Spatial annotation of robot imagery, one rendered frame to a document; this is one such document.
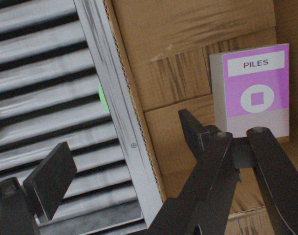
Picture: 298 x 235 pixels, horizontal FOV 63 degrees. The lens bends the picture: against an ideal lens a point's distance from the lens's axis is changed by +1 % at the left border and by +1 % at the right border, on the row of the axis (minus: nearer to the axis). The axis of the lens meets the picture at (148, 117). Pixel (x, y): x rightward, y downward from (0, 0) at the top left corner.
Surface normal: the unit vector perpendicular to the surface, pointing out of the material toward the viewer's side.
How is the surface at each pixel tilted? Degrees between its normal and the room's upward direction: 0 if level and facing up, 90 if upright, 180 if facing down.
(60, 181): 90
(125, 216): 90
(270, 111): 0
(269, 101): 0
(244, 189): 89
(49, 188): 90
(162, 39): 2
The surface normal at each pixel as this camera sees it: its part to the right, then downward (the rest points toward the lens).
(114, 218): -0.26, -0.93
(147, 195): 0.06, 0.25
